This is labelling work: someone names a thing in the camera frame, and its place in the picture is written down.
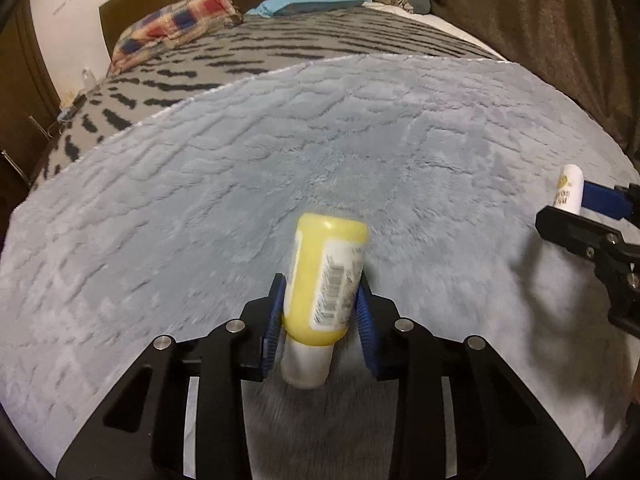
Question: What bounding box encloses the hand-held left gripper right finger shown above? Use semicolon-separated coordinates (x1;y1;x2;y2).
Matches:
354;280;586;480

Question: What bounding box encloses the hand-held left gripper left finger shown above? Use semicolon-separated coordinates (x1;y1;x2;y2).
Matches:
55;272;288;480

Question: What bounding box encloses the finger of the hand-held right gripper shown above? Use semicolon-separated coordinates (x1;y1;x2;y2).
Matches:
581;180;640;222
535;206;640;338

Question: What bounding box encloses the white lip balm tube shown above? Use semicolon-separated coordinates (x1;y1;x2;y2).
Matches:
552;164;585;215

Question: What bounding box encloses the yellow bottle with white cap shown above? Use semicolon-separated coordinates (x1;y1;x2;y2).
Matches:
280;212;370;390

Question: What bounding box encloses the grey fluffy blanket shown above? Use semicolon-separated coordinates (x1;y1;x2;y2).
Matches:
0;55;640;480

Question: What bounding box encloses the brown curtain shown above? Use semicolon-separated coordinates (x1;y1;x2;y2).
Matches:
422;0;640;166

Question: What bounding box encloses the white bed sheet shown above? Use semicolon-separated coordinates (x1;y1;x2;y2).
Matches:
361;1;496;58

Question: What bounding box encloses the grey blanket with dark dashes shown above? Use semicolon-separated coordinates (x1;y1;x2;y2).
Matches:
30;7;511;191

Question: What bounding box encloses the plaid pillow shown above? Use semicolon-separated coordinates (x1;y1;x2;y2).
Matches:
110;0;244;77

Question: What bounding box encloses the light blue pillow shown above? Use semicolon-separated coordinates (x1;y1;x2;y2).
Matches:
243;0;373;17

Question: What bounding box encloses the brown wooden wardrobe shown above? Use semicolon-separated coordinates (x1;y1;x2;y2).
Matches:
0;5;66;196

